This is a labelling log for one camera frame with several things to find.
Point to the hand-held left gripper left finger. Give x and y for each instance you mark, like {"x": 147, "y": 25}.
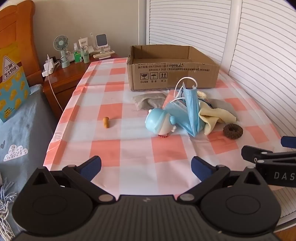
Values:
{"x": 92, "y": 165}

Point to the green label spray bottle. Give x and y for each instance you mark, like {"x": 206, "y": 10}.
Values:
{"x": 78, "y": 56}

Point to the brown cardboard box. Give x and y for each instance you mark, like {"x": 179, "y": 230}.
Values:
{"x": 175, "y": 74}

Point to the blue plush toy figure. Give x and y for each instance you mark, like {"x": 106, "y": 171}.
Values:
{"x": 157, "y": 121}

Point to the pink white checked tablecloth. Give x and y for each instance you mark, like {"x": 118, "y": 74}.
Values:
{"x": 129, "y": 148}

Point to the grey fringed scarf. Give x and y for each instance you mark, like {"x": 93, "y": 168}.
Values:
{"x": 5, "y": 204}

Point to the grey fabric pouch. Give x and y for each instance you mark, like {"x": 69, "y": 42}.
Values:
{"x": 148, "y": 100}

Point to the green desk fan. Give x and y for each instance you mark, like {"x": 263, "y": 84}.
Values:
{"x": 61, "y": 42}

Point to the brown hair scrunchie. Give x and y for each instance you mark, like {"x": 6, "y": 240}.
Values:
{"x": 227, "y": 134}

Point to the yellow cloth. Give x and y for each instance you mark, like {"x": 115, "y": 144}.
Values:
{"x": 212, "y": 115}

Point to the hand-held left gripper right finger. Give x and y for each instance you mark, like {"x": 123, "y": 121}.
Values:
{"x": 201, "y": 168}

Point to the white charger plug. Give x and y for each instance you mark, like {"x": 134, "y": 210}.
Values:
{"x": 49, "y": 62}

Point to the white remote control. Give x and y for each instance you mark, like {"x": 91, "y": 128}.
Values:
{"x": 104, "y": 54}

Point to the blue printed bed sheet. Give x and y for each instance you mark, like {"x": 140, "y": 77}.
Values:
{"x": 23, "y": 129}

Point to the white card sign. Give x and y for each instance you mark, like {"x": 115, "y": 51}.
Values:
{"x": 83, "y": 42}

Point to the blue face mask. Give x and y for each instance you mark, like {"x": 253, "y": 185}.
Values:
{"x": 193, "y": 111}

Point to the wooden nightstand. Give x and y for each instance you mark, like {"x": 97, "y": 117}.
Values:
{"x": 69, "y": 76}

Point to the pale green bottle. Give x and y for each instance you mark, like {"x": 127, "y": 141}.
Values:
{"x": 86, "y": 56}

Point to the blue and yellow pillow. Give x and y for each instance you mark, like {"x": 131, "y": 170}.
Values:
{"x": 11, "y": 92}

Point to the small white mirror stand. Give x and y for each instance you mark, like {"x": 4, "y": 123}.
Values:
{"x": 101, "y": 40}

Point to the white louvred door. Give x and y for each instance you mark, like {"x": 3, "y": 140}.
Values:
{"x": 189, "y": 23}
{"x": 266, "y": 64}

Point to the wooden bed headboard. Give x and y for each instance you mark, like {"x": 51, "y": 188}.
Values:
{"x": 25, "y": 27}

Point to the cream hair scrunchie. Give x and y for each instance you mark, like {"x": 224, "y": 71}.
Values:
{"x": 203, "y": 94}

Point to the small orange stick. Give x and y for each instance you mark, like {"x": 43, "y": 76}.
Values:
{"x": 106, "y": 122}

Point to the white power strip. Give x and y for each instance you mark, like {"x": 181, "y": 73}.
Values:
{"x": 49, "y": 70}

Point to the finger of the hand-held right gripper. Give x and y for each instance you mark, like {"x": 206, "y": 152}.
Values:
{"x": 289, "y": 141}
{"x": 251, "y": 154}

